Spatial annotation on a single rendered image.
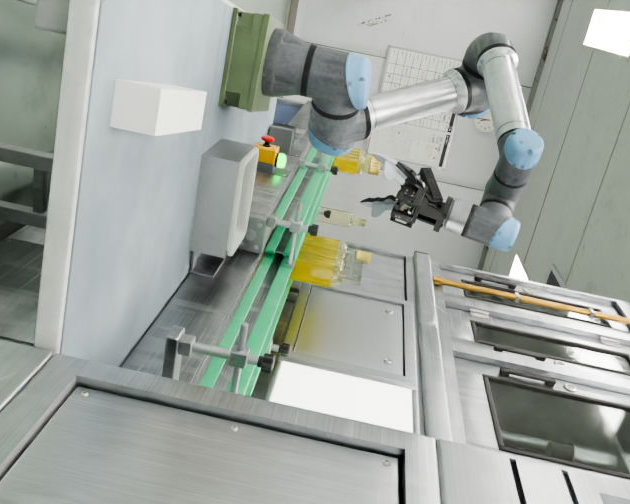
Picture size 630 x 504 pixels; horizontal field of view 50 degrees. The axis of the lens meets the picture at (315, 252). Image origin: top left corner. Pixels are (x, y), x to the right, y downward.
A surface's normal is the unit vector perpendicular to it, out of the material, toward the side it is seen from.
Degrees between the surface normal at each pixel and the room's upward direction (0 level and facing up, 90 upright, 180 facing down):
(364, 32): 90
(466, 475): 90
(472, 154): 90
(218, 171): 90
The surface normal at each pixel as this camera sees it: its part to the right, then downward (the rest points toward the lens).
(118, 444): 0.18, -0.91
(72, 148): -0.09, 0.22
